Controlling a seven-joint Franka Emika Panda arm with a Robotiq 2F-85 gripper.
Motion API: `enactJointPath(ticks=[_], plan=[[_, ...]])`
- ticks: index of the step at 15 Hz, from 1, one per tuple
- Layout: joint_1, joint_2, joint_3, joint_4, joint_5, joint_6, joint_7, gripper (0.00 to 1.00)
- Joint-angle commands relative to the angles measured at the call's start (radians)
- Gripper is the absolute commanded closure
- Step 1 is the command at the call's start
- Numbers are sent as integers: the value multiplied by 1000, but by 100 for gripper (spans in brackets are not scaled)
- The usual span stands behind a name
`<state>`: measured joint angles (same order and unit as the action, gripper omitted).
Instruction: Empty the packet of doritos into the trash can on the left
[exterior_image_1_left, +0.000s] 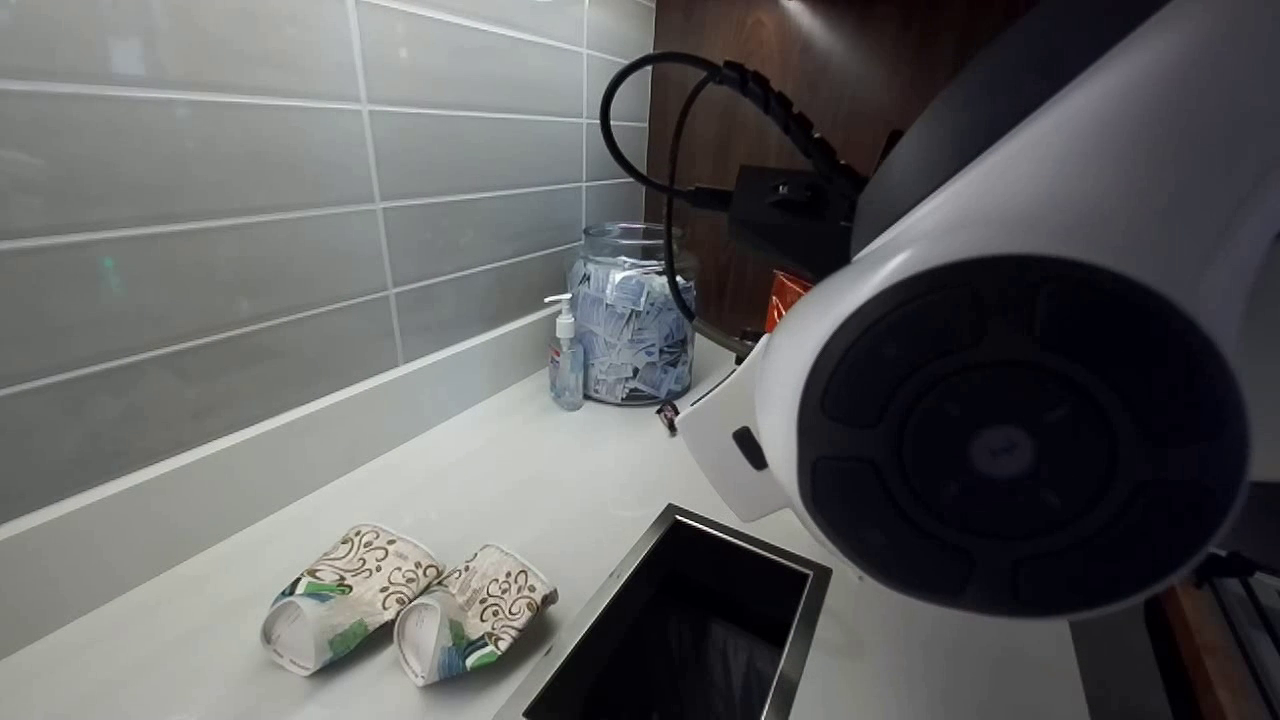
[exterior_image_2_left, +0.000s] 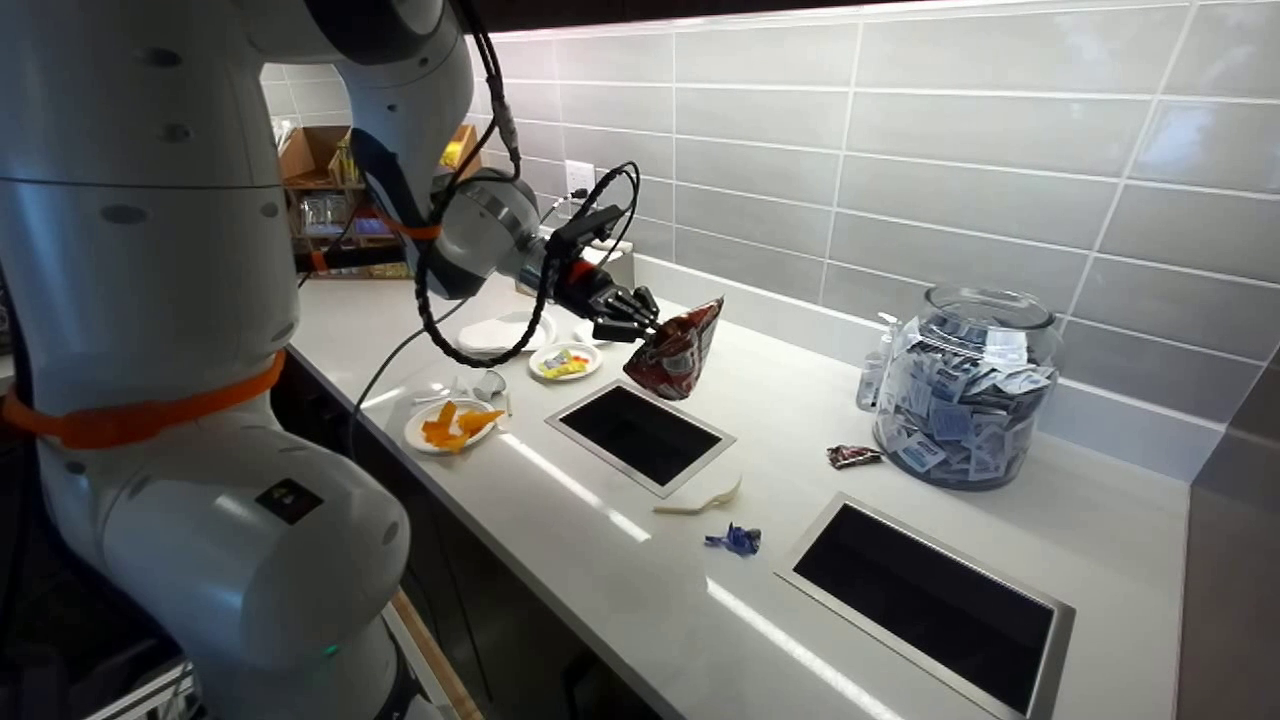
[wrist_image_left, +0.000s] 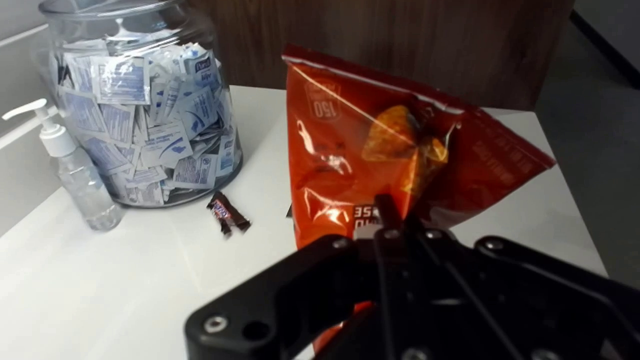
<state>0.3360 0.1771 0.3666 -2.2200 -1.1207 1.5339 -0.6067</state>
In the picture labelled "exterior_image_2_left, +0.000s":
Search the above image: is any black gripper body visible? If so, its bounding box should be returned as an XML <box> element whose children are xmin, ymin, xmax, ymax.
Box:
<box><xmin>542</xmin><ymin>237</ymin><xmax>627</xmax><ymax>322</ymax></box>

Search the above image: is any red doritos packet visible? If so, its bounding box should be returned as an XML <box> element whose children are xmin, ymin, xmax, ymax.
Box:
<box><xmin>621</xmin><ymin>291</ymin><xmax>734</xmax><ymax>404</ymax></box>

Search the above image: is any empty white plate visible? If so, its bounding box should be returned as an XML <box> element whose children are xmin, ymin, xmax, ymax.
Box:
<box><xmin>455</xmin><ymin>311</ymin><xmax>552</xmax><ymax>359</ymax></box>

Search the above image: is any small white plate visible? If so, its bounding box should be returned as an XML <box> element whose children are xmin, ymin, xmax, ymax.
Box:
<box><xmin>526</xmin><ymin>339</ymin><xmax>610</xmax><ymax>388</ymax></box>

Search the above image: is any clear glass bowl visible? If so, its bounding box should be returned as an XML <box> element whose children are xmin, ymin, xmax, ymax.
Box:
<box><xmin>421</xmin><ymin>369</ymin><xmax>512</xmax><ymax>407</ymax></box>

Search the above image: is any orange chips pile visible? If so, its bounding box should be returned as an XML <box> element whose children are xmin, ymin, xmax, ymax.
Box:
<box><xmin>418</xmin><ymin>399</ymin><xmax>503</xmax><ymax>450</ymax></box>

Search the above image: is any white paper napkin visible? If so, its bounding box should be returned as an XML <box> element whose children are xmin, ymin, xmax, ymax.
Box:
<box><xmin>652</xmin><ymin>476</ymin><xmax>743</xmax><ymax>521</ymax></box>

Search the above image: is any white plate with chips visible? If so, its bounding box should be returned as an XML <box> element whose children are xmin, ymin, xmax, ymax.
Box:
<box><xmin>399</xmin><ymin>391</ymin><xmax>512</xmax><ymax>459</ymax></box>

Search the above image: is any crumpled blue wrapper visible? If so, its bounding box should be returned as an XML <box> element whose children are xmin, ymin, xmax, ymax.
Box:
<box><xmin>700</xmin><ymin>521</ymin><xmax>770</xmax><ymax>560</ymax></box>

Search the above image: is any small clear sanitizer bottle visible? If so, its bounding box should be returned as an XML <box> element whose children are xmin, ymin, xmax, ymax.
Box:
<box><xmin>857</xmin><ymin>322</ymin><xmax>897</xmax><ymax>417</ymax></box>

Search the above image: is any wooden shelf unit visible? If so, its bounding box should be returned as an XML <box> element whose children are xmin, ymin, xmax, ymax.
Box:
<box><xmin>285</xmin><ymin>125</ymin><xmax>421</xmax><ymax>281</ymax></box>

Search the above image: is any small dark candy wrapper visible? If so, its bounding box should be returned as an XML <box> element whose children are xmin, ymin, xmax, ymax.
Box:
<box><xmin>825</xmin><ymin>438</ymin><xmax>888</xmax><ymax>472</ymax></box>

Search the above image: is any cardboard box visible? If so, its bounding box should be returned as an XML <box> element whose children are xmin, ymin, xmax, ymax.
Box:
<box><xmin>276</xmin><ymin>125</ymin><xmax>358</xmax><ymax>193</ymax></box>

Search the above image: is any glass jar of blue packets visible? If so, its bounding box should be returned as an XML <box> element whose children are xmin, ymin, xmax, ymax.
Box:
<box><xmin>874</xmin><ymin>281</ymin><xmax>1064</xmax><ymax>490</ymax></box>

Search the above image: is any wooden side table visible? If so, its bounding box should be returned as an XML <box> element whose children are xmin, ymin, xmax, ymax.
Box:
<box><xmin>384</xmin><ymin>583</ymin><xmax>487</xmax><ymax>720</ymax></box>

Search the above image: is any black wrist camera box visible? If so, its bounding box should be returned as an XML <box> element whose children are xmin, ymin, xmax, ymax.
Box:
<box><xmin>535</xmin><ymin>197</ymin><xmax>634</xmax><ymax>269</ymax></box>

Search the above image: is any white wall outlet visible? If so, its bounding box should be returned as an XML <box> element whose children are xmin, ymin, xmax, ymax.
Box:
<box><xmin>560</xmin><ymin>155</ymin><xmax>602</xmax><ymax>202</ymax></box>

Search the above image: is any thin black cable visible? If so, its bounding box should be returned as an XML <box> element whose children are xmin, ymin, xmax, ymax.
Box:
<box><xmin>343</xmin><ymin>155</ymin><xmax>649</xmax><ymax>417</ymax></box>

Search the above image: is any black corrugated cable conduit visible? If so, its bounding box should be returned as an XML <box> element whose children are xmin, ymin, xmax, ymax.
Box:
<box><xmin>451</xmin><ymin>0</ymin><xmax>530</xmax><ymax>185</ymax></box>

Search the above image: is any wide orange strap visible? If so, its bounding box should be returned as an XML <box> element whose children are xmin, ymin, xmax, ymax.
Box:
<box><xmin>0</xmin><ymin>349</ymin><xmax>291</xmax><ymax>450</ymax></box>

